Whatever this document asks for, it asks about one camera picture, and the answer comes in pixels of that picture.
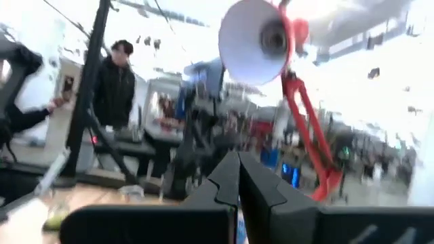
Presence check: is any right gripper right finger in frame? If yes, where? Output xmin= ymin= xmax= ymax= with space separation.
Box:
xmin=239 ymin=152 xmax=434 ymax=244

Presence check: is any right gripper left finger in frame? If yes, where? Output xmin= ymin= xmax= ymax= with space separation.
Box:
xmin=59 ymin=151 xmax=241 ymax=244

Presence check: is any computer monitor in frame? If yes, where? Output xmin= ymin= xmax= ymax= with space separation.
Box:
xmin=142 ymin=79 xmax=184 ymax=140

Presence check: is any person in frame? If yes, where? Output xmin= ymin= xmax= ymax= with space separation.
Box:
xmin=92 ymin=39 xmax=136 ymax=131

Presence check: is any red desk lamp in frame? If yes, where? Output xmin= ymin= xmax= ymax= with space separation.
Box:
xmin=218 ymin=0 xmax=344 ymax=203

